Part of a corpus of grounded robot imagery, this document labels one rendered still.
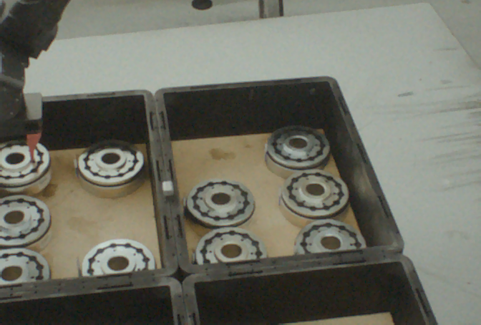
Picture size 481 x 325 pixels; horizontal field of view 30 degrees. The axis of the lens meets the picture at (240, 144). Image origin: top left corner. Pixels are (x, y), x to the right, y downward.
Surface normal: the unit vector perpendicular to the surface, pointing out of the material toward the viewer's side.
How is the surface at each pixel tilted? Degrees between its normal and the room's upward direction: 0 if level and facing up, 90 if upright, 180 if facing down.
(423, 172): 0
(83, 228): 0
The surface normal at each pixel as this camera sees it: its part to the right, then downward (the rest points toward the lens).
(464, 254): 0.03, -0.77
